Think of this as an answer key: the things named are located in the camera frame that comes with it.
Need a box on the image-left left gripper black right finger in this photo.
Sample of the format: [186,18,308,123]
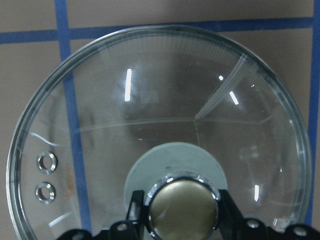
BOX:
[218,189,320,240]

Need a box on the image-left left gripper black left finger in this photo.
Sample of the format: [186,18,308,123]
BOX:
[58,190,147,240]

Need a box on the glass pot lid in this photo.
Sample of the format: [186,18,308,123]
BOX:
[6,26,311,240]

